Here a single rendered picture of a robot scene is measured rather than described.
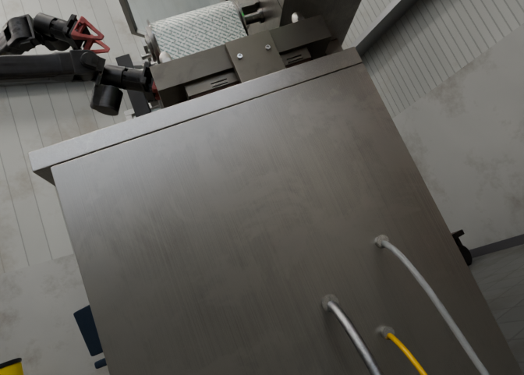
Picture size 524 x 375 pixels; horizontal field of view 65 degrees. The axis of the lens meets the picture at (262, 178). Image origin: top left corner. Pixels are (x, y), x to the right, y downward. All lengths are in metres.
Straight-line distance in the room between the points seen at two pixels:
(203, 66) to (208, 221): 0.35
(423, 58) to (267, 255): 3.86
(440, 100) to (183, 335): 3.87
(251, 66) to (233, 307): 0.48
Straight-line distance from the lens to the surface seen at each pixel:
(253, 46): 0.92
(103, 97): 1.12
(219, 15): 1.24
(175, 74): 0.91
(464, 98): 4.23
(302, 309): 0.74
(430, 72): 4.41
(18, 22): 1.41
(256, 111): 0.80
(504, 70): 4.06
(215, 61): 0.92
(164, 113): 0.81
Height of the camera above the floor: 0.53
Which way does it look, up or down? 13 degrees up
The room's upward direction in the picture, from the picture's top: 23 degrees counter-clockwise
